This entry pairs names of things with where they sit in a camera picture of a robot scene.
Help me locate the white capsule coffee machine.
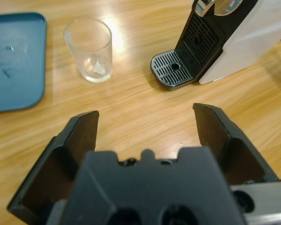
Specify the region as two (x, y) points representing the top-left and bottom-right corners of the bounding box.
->
(150, 0), (281, 91)

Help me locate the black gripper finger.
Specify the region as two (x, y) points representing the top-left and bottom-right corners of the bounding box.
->
(192, 102), (281, 186)
(7, 110), (100, 222)

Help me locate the clear drinking glass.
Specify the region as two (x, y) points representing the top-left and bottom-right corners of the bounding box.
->
(64, 18), (113, 83)

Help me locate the black drip tray metal grille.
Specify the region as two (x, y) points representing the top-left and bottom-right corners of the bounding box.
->
(150, 49), (194, 91)

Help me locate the teal plastic tray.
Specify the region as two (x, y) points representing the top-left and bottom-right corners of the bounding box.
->
(0, 12), (47, 114)

